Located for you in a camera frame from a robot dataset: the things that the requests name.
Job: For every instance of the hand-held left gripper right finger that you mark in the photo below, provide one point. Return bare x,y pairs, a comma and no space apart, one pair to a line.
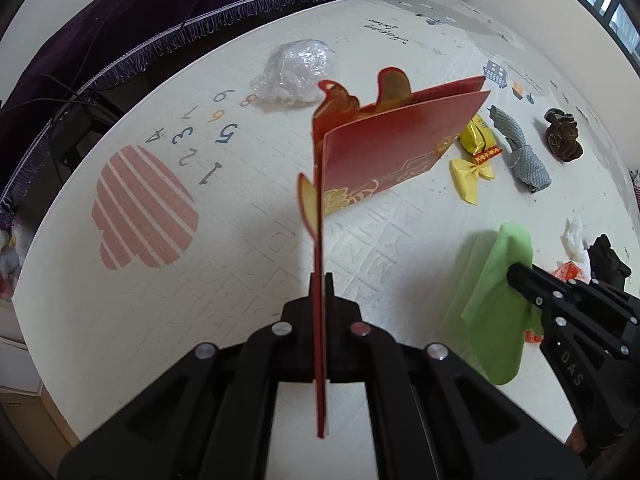
345,321

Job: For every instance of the orange snack wrapper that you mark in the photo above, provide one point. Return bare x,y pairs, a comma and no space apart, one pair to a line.
567,272

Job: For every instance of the window frame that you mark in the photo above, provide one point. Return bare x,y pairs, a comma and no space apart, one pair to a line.
607,2

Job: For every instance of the yellow cloth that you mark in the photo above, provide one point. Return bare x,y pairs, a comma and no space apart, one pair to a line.
467,177

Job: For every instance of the pile of plush toys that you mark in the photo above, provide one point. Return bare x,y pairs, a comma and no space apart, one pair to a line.
9,260

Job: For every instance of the green cloth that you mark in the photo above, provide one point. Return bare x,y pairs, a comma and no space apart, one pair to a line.
495,310

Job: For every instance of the white crumpled tissue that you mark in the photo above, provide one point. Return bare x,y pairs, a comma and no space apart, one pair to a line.
575,245

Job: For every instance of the black cloth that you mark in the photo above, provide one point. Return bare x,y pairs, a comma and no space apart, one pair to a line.
607,260

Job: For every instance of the white printed play mat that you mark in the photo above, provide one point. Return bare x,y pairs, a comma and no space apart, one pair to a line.
225,270

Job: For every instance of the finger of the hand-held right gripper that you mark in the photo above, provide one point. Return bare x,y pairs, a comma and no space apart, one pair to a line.
522,282
617,302

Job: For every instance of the brown crumpled cloth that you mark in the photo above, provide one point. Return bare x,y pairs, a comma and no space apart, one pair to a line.
562,135

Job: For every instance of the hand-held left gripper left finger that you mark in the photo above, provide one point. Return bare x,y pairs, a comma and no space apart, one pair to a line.
299,321

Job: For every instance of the purple fringed blanket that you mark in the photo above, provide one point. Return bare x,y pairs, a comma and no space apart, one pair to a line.
125,10

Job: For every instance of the grey knitted cloth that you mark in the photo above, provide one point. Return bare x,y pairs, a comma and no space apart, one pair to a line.
525,165

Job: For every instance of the clear crumpled plastic bag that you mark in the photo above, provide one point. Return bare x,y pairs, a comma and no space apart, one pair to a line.
295,72

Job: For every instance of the yellow snack packet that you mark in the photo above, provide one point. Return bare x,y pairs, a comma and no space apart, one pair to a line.
477,135

